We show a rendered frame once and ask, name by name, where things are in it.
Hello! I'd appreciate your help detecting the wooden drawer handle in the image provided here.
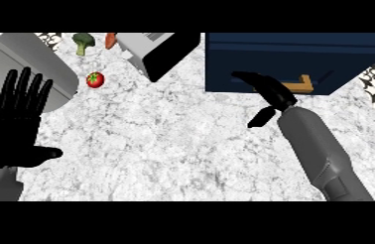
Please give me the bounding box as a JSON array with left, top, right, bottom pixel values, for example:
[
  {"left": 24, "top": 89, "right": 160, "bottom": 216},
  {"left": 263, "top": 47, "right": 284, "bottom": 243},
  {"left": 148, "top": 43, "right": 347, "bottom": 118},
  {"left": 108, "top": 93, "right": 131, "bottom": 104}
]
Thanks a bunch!
[{"left": 253, "top": 73, "right": 313, "bottom": 93}]

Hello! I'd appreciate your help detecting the grey rounded appliance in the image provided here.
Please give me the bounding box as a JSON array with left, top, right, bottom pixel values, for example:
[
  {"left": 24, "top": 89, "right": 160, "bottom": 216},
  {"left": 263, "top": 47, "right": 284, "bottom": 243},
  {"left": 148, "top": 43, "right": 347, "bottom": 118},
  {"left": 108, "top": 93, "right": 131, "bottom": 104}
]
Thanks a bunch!
[{"left": 0, "top": 33, "right": 81, "bottom": 114}]

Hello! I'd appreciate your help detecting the orange carrot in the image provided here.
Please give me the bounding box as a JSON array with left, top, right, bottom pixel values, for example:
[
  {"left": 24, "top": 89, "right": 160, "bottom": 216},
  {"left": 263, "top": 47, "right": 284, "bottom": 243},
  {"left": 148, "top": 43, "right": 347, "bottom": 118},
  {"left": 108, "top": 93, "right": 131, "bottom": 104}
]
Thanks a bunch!
[{"left": 103, "top": 33, "right": 118, "bottom": 51}]

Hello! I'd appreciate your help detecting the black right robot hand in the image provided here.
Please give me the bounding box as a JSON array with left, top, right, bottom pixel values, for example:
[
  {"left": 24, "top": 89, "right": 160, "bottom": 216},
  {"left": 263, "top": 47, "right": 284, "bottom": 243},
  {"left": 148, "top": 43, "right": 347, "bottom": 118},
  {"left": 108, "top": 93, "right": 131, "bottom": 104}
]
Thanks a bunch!
[{"left": 230, "top": 70, "right": 298, "bottom": 129}]

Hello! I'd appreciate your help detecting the grey and black appliance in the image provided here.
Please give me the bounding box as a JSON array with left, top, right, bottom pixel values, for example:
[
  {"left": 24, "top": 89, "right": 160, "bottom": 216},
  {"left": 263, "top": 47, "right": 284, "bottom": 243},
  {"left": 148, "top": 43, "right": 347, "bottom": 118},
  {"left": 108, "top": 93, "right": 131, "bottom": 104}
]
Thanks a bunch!
[{"left": 114, "top": 33, "right": 202, "bottom": 83}]

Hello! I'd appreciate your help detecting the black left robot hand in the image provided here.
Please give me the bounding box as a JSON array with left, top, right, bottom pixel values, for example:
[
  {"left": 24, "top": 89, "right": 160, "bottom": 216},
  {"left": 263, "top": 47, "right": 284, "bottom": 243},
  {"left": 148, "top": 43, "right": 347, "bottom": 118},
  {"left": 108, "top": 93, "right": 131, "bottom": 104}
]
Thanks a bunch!
[{"left": 0, "top": 66, "right": 65, "bottom": 169}]

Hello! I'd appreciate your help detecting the red tomato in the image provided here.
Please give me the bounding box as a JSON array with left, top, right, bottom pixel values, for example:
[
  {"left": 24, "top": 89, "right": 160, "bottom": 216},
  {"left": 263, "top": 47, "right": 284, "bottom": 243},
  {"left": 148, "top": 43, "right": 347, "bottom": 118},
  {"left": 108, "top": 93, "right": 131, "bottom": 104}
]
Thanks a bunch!
[{"left": 86, "top": 71, "right": 106, "bottom": 89}]

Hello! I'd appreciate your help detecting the green broccoli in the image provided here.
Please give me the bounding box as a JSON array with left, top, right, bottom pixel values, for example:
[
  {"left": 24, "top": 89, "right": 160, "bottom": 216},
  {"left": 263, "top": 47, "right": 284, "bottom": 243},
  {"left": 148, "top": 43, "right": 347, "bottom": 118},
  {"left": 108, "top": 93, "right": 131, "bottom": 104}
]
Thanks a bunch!
[{"left": 71, "top": 33, "right": 96, "bottom": 57}]

